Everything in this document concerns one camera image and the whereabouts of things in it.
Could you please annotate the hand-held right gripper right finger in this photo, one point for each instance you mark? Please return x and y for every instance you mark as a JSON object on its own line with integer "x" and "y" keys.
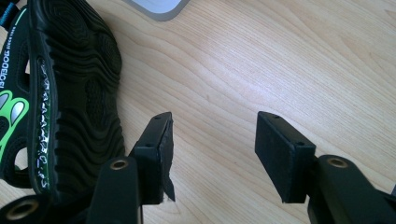
{"x": 281, "y": 155}

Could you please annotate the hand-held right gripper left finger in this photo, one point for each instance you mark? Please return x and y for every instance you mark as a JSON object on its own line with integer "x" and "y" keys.
{"x": 152, "y": 161}

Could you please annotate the black green sandal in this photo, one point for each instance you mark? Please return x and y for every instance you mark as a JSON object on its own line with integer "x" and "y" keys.
{"x": 77, "y": 102}

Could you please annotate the grey flat tray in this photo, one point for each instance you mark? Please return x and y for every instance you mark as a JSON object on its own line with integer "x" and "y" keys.
{"x": 158, "y": 7}

